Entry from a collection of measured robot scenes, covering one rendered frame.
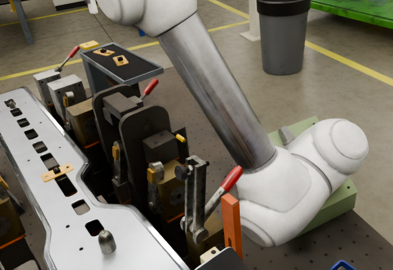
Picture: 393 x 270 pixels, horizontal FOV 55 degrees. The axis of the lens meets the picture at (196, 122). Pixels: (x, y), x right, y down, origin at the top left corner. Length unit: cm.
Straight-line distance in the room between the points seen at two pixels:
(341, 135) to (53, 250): 71
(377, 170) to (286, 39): 157
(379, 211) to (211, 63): 176
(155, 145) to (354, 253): 66
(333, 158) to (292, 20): 274
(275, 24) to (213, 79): 285
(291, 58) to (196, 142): 230
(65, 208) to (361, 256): 81
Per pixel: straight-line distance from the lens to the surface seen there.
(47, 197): 104
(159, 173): 85
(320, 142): 97
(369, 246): 124
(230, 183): 74
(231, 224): 63
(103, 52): 141
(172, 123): 104
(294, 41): 371
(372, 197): 246
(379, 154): 281
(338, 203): 127
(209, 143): 161
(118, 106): 95
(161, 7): 75
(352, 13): 480
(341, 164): 97
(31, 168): 117
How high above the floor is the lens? 162
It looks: 31 degrees down
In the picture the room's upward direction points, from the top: 7 degrees counter-clockwise
